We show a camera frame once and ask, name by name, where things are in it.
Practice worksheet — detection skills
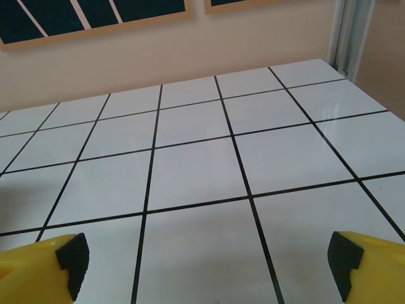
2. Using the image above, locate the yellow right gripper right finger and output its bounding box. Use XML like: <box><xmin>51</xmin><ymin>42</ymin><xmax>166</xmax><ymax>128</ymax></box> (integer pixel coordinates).
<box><xmin>327</xmin><ymin>231</ymin><xmax>405</xmax><ymax>304</ymax></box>

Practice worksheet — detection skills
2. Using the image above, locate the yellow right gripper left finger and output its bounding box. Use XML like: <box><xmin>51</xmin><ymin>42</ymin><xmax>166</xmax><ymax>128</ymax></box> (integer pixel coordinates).
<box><xmin>0</xmin><ymin>232</ymin><xmax>90</xmax><ymax>304</ymax></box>

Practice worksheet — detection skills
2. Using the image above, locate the aluminium corner post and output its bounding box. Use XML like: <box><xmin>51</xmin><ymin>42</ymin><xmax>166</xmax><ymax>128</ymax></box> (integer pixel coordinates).
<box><xmin>327</xmin><ymin>0</ymin><xmax>377</xmax><ymax>84</ymax></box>

